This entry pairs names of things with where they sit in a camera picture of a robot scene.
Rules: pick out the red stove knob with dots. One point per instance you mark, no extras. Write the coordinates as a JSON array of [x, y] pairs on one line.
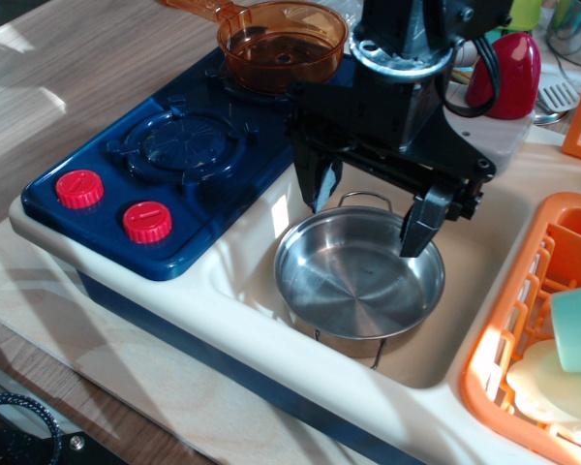
[[78, 189], [147, 222]]

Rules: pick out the right red stove knob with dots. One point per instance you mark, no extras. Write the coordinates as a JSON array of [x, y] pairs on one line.
[[147, 222]]

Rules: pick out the orange transparent plastic pot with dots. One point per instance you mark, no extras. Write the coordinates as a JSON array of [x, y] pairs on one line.
[[271, 45]]

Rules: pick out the teal plastic cup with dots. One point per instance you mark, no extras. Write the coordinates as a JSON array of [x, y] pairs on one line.
[[566, 319]]

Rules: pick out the blue toy stove top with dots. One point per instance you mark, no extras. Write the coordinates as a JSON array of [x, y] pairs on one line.
[[202, 145]]

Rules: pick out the orange plastic dish rack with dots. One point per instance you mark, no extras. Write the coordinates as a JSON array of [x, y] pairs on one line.
[[548, 261]]

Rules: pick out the cream plastic plate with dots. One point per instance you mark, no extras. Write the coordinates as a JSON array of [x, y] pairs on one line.
[[545, 392]]

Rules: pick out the silver metal pan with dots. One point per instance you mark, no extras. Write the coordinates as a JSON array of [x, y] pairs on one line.
[[346, 284]]

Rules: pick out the left red stove knob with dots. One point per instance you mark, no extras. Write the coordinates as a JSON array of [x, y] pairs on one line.
[[78, 189]]

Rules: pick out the silver metal pot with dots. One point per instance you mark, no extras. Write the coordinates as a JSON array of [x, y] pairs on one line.
[[563, 32]]

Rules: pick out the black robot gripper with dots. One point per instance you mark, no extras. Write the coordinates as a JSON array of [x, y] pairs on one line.
[[396, 132]]

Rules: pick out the black metal bracket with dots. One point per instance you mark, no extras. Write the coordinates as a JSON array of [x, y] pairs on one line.
[[18, 447]]

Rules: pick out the silver metal spatula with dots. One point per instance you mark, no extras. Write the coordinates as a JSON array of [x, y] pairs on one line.
[[555, 99]]

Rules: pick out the cream toy kitchen sink unit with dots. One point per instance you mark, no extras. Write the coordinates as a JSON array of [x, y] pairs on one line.
[[435, 394]]

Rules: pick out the red plastic faucet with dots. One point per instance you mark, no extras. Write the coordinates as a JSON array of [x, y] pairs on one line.
[[520, 66]]

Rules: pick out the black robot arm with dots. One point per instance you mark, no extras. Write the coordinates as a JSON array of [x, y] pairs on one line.
[[417, 42]]

